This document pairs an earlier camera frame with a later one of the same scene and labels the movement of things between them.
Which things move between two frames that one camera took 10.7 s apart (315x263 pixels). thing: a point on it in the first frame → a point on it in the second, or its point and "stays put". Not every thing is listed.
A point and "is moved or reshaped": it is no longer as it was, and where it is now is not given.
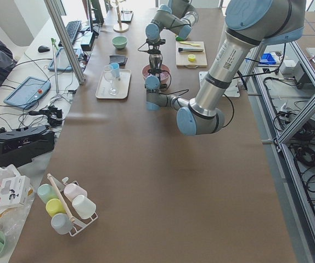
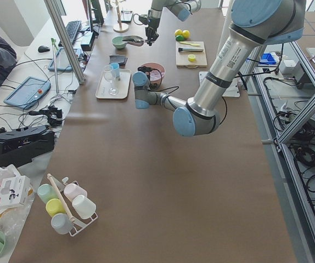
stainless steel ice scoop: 156,60 → 134,40
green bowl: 119,42 stays put
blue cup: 114,68 stays put
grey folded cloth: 121,59 stays put
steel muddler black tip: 180,50 stays put
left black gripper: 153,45 → 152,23
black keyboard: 73,28 stays put
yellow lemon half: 191,57 stays put
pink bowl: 164,74 is moved or reshaped
